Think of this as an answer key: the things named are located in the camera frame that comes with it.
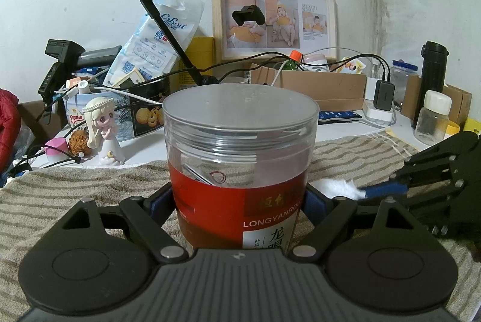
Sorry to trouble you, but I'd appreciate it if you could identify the glass jar blue lid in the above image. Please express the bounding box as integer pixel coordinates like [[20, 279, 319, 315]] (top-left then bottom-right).
[[390, 60, 420, 108]]

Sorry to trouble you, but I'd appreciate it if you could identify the round cookie tin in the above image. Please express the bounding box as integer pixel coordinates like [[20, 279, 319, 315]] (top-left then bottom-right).
[[63, 76, 172, 143]]

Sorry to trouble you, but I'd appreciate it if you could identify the small bottle white cap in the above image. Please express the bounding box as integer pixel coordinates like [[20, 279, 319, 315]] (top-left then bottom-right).
[[413, 90, 452, 147]]

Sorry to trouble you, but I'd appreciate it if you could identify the white cable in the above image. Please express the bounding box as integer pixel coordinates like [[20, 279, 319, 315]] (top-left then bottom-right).
[[54, 81, 163, 105]]

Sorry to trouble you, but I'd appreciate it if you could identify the pink bottle cap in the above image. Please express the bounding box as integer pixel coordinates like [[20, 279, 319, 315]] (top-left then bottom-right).
[[44, 139, 70, 165]]

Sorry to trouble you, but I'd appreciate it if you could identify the pink white container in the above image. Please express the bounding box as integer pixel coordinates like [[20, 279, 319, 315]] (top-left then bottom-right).
[[302, 51, 339, 68]]

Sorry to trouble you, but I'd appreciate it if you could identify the clear plastic jar red label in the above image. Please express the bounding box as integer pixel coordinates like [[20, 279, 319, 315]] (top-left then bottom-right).
[[162, 84, 320, 259]]

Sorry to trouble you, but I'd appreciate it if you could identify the black grey handheld gimbal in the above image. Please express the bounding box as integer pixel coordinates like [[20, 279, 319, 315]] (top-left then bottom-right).
[[38, 39, 123, 105]]

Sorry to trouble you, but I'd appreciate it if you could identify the brown walnut ball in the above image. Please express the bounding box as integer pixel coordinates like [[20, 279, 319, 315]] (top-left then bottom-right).
[[68, 130, 90, 158]]

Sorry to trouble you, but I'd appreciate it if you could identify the brown cardboard box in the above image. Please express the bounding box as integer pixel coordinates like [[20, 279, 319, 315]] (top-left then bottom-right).
[[250, 63, 368, 111]]

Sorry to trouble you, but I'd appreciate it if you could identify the yellow box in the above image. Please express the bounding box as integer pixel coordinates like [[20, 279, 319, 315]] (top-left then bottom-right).
[[179, 37, 215, 91]]

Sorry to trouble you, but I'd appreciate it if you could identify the red cloth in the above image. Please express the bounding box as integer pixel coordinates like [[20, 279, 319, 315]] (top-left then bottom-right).
[[0, 89, 22, 173]]

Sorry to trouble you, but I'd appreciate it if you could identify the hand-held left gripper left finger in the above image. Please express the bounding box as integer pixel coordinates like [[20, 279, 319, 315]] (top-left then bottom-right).
[[60, 184, 187, 264]]

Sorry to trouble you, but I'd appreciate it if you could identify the striped beige towel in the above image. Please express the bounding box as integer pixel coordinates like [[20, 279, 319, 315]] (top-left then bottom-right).
[[0, 134, 481, 322]]

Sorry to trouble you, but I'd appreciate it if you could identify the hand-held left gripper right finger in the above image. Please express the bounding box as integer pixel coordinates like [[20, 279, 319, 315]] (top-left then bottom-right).
[[287, 185, 418, 264]]

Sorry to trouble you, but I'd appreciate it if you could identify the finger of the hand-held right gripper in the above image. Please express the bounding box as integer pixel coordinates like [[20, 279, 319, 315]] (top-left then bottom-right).
[[358, 147, 467, 200], [391, 190, 457, 237]]

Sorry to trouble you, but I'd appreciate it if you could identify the blonde doll figurine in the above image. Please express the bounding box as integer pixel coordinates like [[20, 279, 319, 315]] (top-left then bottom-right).
[[82, 97, 126, 166]]

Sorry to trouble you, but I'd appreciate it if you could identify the white power adapter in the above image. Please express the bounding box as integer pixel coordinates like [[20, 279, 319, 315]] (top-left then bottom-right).
[[362, 78, 397, 128]]

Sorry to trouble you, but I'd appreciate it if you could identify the wooden photo frame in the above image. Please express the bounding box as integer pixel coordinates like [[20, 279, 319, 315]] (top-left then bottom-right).
[[210, 0, 339, 64]]

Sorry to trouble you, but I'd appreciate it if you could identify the small brown carton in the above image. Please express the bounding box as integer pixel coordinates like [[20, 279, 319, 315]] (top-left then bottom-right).
[[400, 75, 473, 128]]

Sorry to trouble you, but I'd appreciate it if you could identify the yellow printed packet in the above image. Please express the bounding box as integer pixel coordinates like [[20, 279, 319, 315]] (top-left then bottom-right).
[[335, 58, 368, 75]]

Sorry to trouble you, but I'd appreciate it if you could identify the black thermos flask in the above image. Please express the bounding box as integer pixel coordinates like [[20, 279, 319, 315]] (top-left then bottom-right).
[[411, 41, 450, 131]]

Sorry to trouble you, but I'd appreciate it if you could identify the black charger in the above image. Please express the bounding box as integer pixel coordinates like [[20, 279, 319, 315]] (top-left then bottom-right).
[[373, 81, 395, 112]]

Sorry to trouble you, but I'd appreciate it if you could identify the white cotton pad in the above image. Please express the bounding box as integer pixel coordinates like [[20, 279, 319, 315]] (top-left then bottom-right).
[[322, 176, 368, 201]]

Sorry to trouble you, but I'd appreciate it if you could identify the white blue wipes pack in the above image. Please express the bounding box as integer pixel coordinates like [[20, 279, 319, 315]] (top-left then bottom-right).
[[102, 0, 206, 87]]

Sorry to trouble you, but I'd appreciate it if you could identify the black cable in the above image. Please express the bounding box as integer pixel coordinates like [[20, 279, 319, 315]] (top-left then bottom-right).
[[161, 52, 392, 87]]

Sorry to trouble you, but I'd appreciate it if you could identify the blue dotted cloth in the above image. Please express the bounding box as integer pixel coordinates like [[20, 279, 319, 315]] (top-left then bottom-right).
[[317, 109, 364, 124]]

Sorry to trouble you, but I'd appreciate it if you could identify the green bottle orange cap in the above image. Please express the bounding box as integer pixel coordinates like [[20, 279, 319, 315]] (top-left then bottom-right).
[[280, 50, 303, 72]]

